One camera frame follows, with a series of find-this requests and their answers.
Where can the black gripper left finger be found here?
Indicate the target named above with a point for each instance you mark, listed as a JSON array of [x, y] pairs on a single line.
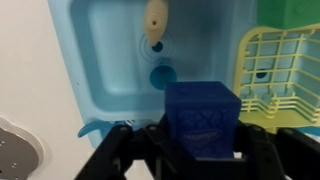
[[133, 153]]

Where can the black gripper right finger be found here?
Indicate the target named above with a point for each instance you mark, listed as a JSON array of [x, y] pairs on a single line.
[[276, 150]]

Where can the blue printed building block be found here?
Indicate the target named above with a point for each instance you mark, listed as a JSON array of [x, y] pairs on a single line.
[[203, 116]]

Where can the light blue toy sink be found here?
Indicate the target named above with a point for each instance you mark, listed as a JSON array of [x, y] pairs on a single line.
[[113, 50]]

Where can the green building block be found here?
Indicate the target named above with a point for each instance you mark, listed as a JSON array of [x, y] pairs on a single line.
[[290, 13]]

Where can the small blue toy cup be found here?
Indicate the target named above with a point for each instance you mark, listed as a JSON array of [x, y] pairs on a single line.
[[161, 76]]

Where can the yellow toy dish rack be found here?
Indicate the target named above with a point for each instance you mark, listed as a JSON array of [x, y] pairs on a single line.
[[276, 66]]

